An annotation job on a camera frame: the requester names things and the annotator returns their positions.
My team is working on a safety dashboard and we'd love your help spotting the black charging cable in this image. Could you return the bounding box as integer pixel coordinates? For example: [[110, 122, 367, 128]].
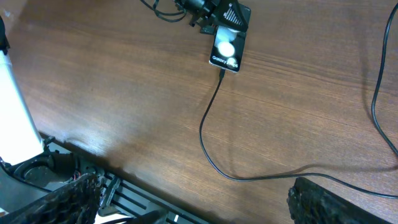
[[198, 2, 398, 200]]

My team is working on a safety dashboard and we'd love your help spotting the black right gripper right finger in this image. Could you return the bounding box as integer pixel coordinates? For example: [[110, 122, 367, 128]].
[[287, 177, 390, 224]]

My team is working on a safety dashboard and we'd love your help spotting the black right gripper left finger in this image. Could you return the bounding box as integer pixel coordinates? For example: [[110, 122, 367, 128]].
[[1, 174, 103, 224]]

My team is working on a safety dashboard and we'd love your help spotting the left camera black cable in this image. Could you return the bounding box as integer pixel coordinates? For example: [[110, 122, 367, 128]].
[[139, 0, 187, 23]]

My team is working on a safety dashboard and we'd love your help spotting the black smartphone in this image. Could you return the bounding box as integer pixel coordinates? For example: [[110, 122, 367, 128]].
[[209, 26, 246, 73]]

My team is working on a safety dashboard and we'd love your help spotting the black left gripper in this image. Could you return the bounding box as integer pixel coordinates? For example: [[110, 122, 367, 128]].
[[174, 0, 251, 34]]

